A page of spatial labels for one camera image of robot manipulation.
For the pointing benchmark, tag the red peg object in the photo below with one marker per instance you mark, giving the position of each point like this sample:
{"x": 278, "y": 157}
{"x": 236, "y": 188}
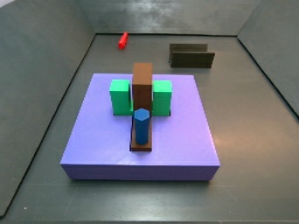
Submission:
{"x": 122, "y": 43}

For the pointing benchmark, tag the purple board base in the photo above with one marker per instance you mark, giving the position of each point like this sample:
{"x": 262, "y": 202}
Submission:
{"x": 184, "y": 153}

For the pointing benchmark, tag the blue hexagonal peg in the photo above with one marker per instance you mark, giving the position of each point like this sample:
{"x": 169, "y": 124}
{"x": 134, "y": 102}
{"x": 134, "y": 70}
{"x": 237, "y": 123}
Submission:
{"x": 142, "y": 126}

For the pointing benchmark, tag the green right block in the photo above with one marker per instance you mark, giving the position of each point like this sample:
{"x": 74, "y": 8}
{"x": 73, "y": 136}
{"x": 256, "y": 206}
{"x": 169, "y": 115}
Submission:
{"x": 162, "y": 97}

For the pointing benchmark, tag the green block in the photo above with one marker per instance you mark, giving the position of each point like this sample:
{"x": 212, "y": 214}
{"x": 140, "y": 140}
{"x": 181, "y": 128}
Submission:
{"x": 121, "y": 97}
{"x": 162, "y": 97}

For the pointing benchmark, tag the brown tall block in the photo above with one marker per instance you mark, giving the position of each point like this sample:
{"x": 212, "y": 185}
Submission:
{"x": 142, "y": 97}

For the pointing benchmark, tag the green left block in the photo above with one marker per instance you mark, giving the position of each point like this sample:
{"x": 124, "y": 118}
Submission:
{"x": 121, "y": 97}

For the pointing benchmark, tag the black angled holder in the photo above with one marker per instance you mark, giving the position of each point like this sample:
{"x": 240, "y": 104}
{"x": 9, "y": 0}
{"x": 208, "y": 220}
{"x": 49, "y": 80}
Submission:
{"x": 190, "y": 56}

